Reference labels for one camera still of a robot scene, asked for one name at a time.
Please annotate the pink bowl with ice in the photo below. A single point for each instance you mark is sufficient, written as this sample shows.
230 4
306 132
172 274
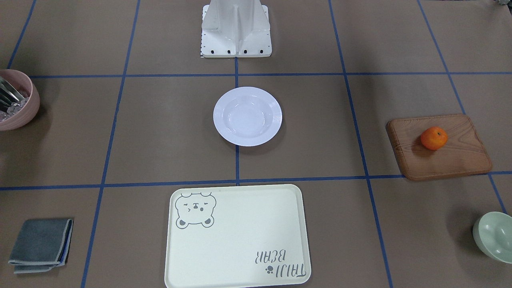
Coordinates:
21 81

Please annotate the cream bear print tray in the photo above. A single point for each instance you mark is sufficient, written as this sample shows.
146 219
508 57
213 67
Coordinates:
237 237

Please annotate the green ceramic bowl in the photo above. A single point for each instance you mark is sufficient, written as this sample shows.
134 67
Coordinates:
492 234

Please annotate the white round plate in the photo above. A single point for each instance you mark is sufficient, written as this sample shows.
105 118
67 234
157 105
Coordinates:
247 116

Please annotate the orange fruit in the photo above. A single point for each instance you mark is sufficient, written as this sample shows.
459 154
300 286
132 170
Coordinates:
434 138

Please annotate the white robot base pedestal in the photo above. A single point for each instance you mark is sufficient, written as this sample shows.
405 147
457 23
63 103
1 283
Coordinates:
235 28

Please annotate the metal ice scoop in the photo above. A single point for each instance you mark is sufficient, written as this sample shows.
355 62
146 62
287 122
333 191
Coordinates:
11 100

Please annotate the wooden cutting board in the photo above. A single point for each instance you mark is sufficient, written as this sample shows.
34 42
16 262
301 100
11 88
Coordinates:
464 153

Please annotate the folded grey cloth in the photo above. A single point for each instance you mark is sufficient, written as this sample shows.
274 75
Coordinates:
41 245

